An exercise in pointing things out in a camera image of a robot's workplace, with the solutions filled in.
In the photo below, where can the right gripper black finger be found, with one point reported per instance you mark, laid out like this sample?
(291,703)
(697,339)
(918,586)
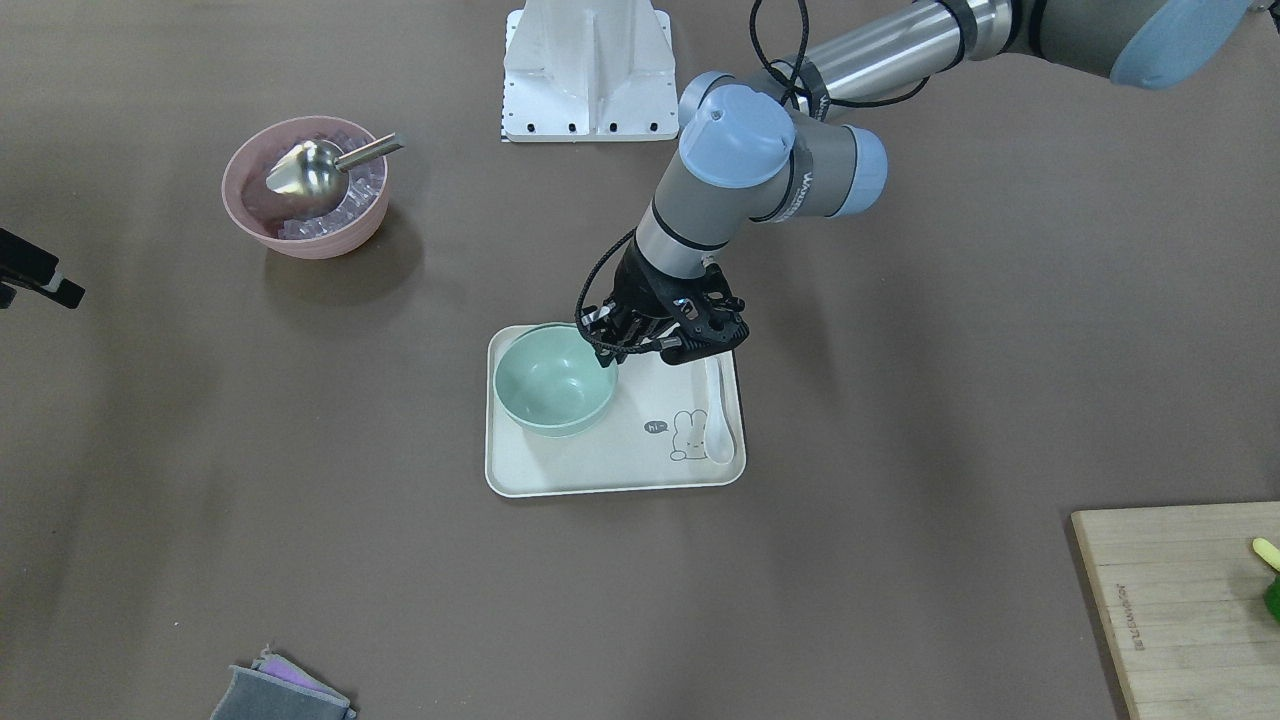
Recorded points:
(24,265)

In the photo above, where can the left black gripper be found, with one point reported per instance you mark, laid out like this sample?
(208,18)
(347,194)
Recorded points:
(640,283)

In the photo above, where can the green bowl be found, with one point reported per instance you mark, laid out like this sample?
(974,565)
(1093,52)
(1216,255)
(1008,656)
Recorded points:
(552,365)
(555,422)

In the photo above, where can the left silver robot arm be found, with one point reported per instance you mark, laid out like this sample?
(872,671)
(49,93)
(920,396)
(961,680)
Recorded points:
(763,149)

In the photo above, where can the cream rabbit tray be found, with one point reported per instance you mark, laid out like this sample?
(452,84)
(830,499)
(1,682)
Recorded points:
(651,436)

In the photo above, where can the white plastic spoon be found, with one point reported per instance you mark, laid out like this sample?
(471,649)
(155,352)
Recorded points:
(717,433)

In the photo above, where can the pink bowl with ice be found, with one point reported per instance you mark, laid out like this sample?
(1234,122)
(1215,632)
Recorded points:
(342,230)

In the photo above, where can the metal ice scoop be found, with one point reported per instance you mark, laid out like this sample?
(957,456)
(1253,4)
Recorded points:
(312,178)

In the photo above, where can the grey folded cloth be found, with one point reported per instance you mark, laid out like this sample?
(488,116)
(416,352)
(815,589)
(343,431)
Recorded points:
(275,687)

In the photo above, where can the wooden cutting board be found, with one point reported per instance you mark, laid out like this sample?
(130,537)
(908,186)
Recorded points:
(1180,595)

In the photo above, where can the lemon slices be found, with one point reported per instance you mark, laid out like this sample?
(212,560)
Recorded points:
(1267,551)

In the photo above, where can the green lime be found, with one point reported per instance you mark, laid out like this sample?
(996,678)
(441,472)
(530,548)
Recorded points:
(1271,599)

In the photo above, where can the white camera stand base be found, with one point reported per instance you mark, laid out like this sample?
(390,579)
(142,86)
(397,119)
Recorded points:
(588,71)

